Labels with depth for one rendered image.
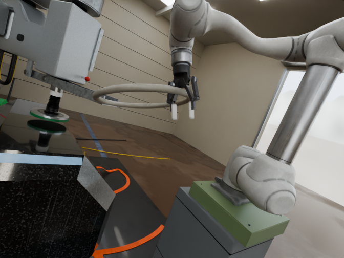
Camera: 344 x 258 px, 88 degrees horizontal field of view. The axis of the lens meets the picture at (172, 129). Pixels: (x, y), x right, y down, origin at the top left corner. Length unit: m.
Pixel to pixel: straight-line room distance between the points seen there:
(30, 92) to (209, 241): 5.96
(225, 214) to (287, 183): 0.29
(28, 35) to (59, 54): 0.35
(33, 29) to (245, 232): 1.60
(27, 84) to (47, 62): 4.99
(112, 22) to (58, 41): 5.34
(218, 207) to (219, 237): 0.12
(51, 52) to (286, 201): 1.36
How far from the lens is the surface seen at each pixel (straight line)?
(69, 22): 1.28
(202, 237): 0.97
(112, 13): 6.64
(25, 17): 1.66
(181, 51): 0.79
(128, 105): 1.12
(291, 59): 1.00
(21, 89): 6.33
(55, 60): 1.27
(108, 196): 1.13
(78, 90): 1.15
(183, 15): 0.66
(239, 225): 0.86
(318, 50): 0.86
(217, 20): 0.73
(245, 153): 0.94
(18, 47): 1.63
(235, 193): 0.99
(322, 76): 0.84
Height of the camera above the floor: 1.22
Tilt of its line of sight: 7 degrees down
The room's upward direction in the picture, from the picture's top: 20 degrees clockwise
